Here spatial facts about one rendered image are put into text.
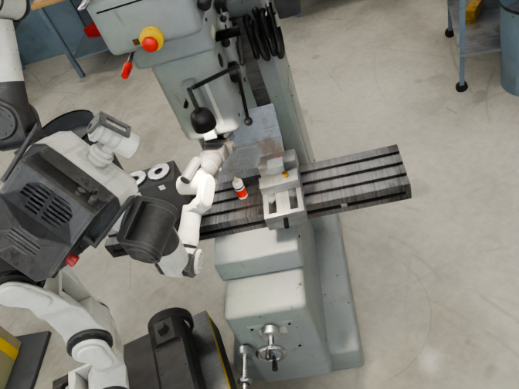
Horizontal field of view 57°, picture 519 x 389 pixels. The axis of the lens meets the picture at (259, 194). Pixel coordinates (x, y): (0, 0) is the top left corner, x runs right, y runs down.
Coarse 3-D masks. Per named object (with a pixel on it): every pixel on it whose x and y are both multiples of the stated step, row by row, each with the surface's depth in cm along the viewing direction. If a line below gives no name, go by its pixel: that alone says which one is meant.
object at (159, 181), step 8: (152, 168) 192; (160, 168) 192; (168, 168) 189; (176, 168) 194; (136, 176) 193; (144, 176) 190; (152, 176) 189; (160, 176) 187; (168, 176) 188; (176, 176) 191; (144, 184) 189; (152, 184) 187; (160, 184) 187; (168, 184) 188; (144, 192) 189; (152, 192) 189; (160, 192) 190; (168, 192) 190; (176, 192) 191; (168, 200) 193; (176, 200) 194; (184, 200) 194
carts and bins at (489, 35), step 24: (456, 0) 372; (480, 0) 343; (504, 0) 309; (456, 24) 349; (480, 24) 341; (504, 24) 299; (480, 48) 322; (504, 48) 311; (504, 72) 323; (72, 120) 359; (120, 168) 368
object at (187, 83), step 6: (192, 78) 146; (186, 84) 144; (192, 84) 143; (186, 90) 145; (192, 90) 145; (198, 90) 148; (186, 96) 147; (198, 96) 147; (198, 102) 148; (204, 102) 151; (192, 108) 150; (210, 132) 156; (216, 132) 159; (210, 138) 158
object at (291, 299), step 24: (312, 240) 248; (312, 264) 226; (240, 288) 190; (264, 288) 187; (288, 288) 184; (312, 288) 207; (240, 312) 182; (264, 312) 180; (288, 312) 179; (312, 312) 191; (240, 336) 191; (288, 336) 191; (312, 336) 192; (288, 360) 207; (312, 360) 207
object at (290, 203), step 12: (264, 156) 199; (276, 156) 196; (288, 156) 188; (264, 168) 188; (288, 168) 189; (300, 180) 190; (276, 192) 182; (288, 192) 180; (300, 192) 178; (264, 204) 180; (276, 204) 178; (288, 204) 176; (300, 204) 174; (264, 216) 175; (276, 216) 174; (288, 216) 174; (300, 216) 174; (276, 228) 178
